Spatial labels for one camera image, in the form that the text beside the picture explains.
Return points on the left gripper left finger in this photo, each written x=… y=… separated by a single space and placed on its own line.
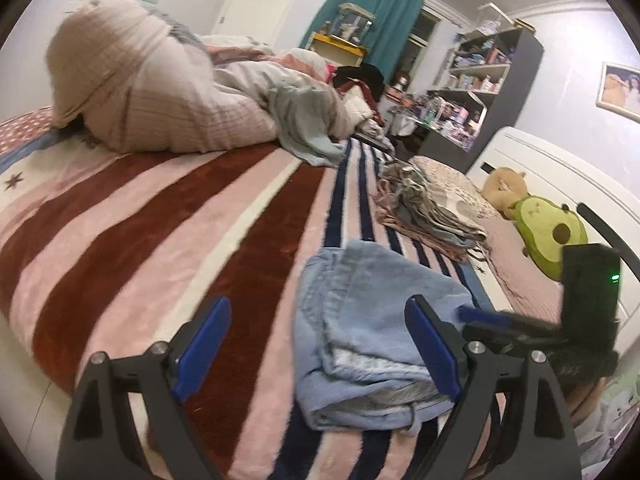
x=99 y=438

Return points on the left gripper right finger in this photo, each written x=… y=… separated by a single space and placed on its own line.
x=512 y=406

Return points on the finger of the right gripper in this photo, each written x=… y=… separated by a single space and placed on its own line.
x=495 y=337
x=508 y=320

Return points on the light blue denim pants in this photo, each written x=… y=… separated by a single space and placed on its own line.
x=356 y=365

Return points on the person's right hand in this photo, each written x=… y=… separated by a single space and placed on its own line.
x=583 y=399

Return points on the pink ribbed pillow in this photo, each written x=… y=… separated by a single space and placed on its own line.
x=528 y=290

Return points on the green avocado plush toy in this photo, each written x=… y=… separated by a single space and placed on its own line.
x=546 y=228

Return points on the floral pillow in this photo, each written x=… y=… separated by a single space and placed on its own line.
x=457 y=184

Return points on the stack of folded clothes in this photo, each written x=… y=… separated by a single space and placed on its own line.
x=407 y=201

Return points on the tan plush animal toy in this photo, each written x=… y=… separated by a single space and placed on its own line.
x=503 y=189

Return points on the striped fleece bed blanket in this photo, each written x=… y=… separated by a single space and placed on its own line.
x=109 y=252

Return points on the dark tall bookshelf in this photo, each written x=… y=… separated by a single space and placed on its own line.
x=482 y=88

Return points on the mannequin head with wig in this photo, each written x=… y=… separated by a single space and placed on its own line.
x=400 y=83

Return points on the pile of clothes on chair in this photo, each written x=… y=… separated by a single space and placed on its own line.
x=358 y=90

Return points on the grey green crumpled garment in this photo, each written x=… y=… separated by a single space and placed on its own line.
x=304 y=118

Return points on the framed portrait photo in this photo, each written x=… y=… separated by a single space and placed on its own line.
x=619 y=91

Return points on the yellow shelf unit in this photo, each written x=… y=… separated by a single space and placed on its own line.
x=336 y=51

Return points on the teal curtain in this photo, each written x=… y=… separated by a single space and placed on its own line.
x=385 y=39

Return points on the glass display case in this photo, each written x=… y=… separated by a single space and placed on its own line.
x=351 y=23

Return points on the white door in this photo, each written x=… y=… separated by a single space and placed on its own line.
x=258 y=19

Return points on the crumpled pink striped duvet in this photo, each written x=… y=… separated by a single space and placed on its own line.
x=142 y=82

